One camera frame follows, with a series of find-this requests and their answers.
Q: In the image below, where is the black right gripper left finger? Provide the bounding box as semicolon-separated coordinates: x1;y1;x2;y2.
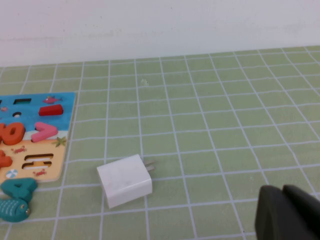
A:
254;184;320;240

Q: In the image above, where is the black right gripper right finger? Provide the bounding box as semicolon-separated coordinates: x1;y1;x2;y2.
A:
282;184;320;223

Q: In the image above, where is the colourful number puzzle board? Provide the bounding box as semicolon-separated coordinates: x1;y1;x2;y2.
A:
0;91;77;181

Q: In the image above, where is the pink greater-than sign piece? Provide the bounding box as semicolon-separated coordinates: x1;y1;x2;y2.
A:
31;121;58;143

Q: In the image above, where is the teal number four piece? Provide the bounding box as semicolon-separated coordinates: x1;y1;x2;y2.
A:
0;177;38;201

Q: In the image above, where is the red rectangle puzzle piece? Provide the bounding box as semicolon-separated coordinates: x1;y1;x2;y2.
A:
38;104;65;117

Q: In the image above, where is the teal wooden fish piece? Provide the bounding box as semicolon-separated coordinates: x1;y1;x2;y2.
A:
0;197;31;223

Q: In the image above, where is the orange number ten piece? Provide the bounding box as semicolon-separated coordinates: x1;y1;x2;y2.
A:
0;121;27;146

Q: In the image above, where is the orange plus sign piece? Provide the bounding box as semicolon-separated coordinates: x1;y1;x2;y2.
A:
0;149;13;176

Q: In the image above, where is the white USB wall charger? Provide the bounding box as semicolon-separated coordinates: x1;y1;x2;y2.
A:
96;153;158;210

